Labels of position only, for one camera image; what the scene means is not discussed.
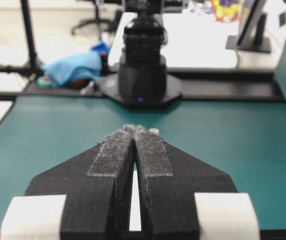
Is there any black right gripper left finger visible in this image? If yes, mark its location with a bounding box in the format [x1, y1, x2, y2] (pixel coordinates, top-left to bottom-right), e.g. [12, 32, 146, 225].
[0, 131, 135, 240]

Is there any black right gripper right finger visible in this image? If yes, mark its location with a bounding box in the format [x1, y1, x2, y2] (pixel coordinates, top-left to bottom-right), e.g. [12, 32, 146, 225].
[132, 127, 260, 240]

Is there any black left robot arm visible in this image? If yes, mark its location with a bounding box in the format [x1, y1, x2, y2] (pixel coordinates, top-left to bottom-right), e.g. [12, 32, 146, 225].
[100, 0, 182, 108]

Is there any teal tape roll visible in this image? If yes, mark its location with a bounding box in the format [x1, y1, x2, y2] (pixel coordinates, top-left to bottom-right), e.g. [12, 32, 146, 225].
[37, 76, 52, 88]

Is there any blue cloth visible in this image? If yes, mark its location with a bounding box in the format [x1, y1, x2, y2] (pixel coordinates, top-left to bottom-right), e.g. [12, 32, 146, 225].
[41, 41, 110, 88]

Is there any black tripod stand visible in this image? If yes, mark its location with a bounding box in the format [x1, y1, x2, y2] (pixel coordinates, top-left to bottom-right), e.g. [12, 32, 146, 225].
[0, 0, 45, 81]

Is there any black computer monitor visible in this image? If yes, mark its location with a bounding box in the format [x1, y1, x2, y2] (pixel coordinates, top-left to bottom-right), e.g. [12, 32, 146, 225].
[225, 0, 271, 54]

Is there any black office chair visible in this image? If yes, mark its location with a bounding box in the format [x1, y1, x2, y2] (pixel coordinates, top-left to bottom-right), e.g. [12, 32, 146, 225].
[71, 0, 123, 39]

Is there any colourful snack bag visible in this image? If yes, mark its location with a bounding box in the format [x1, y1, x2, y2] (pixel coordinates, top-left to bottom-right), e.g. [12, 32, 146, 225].
[211, 0, 241, 23]

